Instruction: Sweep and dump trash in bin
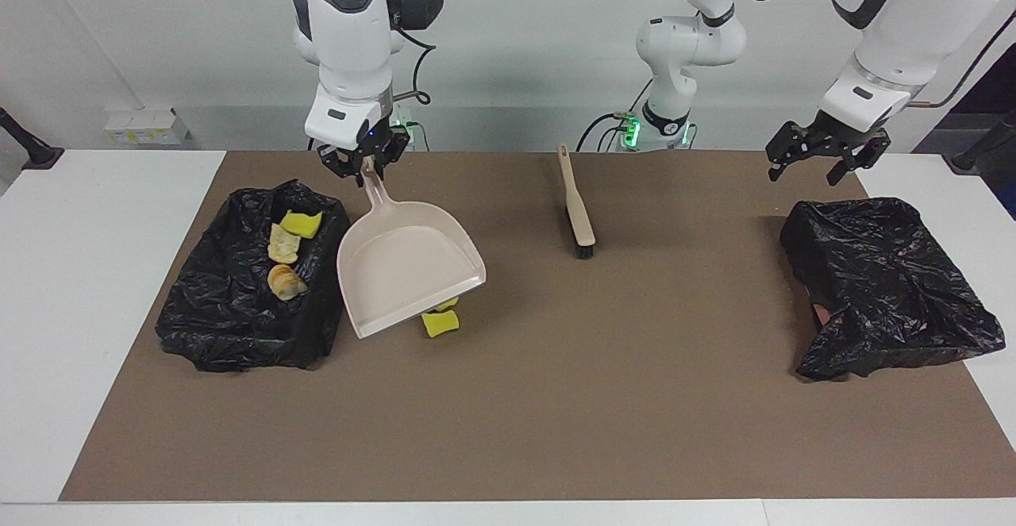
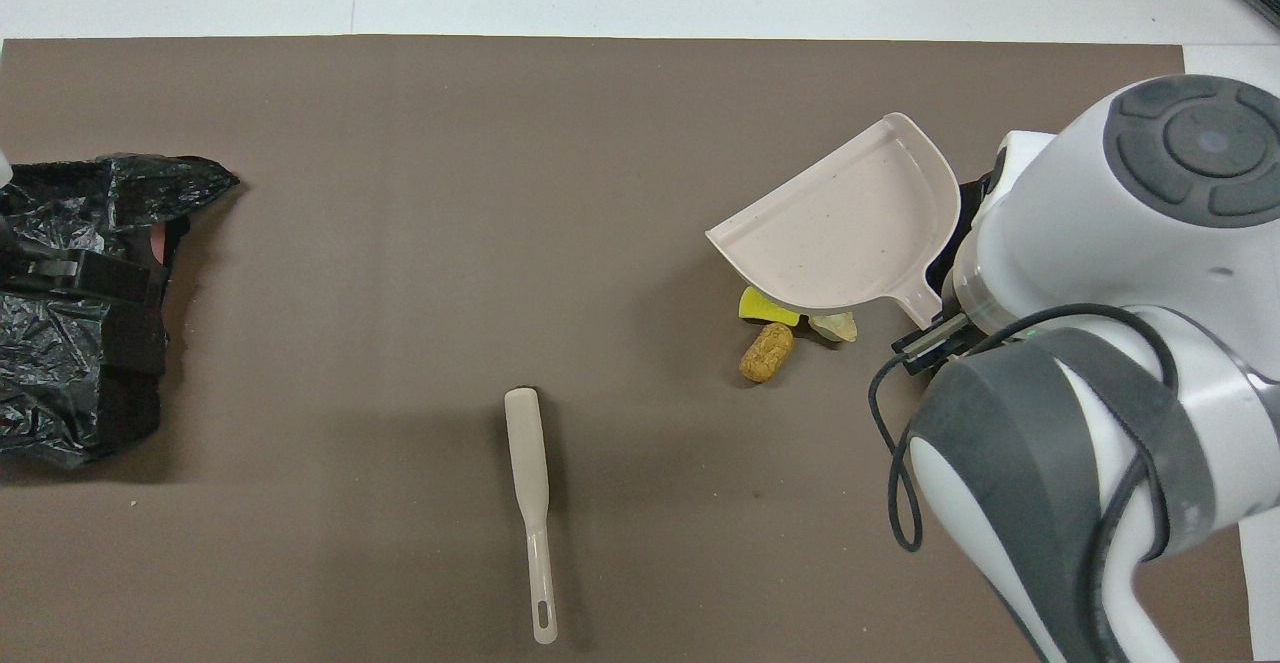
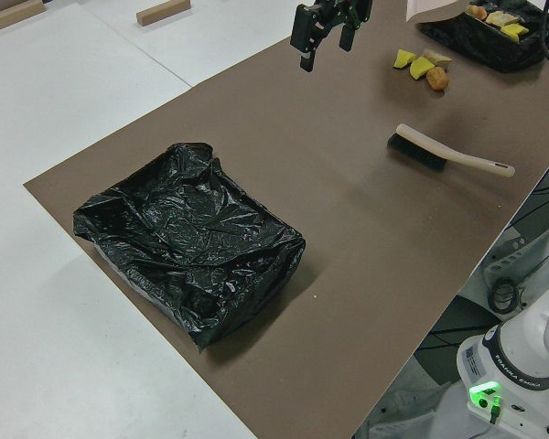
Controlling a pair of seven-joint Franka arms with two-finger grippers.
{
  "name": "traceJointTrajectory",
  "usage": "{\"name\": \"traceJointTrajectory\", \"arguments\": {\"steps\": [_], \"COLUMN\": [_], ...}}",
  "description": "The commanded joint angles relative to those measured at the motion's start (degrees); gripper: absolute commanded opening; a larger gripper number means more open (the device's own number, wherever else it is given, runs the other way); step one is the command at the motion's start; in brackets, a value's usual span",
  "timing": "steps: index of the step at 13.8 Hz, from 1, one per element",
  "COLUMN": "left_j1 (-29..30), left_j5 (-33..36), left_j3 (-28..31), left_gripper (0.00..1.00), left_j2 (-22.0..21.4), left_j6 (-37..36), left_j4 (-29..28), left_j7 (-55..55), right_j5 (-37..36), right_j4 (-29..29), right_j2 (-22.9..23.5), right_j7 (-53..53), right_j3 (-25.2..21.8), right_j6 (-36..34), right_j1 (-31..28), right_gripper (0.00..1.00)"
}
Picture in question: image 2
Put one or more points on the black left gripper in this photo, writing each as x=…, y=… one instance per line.
x=40, y=273

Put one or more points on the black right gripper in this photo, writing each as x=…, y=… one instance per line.
x=962, y=325

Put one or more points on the pale lumpy dumpling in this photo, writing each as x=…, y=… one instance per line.
x=835, y=327

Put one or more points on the beige plastic dustpan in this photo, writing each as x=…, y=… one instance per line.
x=850, y=233

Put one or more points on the brown bread roll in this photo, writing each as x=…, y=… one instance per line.
x=767, y=353

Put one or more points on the yellow sponge piece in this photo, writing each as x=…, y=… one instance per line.
x=765, y=307

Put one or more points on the beige hand brush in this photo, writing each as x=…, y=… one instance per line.
x=527, y=453

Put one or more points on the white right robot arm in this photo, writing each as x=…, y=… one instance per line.
x=1150, y=243

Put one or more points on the crumpled black bag bin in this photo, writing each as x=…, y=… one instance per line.
x=60, y=393

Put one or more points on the brown table mat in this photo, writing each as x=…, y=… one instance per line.
x=400, y=193

